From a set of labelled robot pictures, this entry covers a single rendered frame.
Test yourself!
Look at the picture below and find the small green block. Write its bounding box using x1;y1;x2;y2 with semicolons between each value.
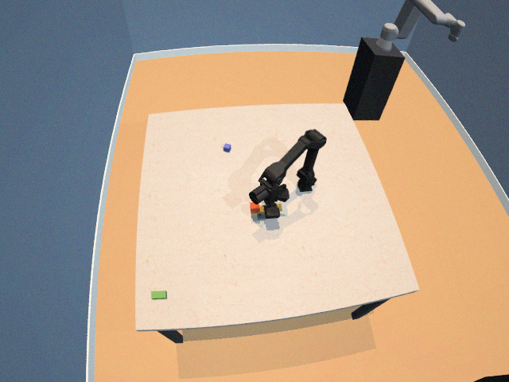
151;290;167;300

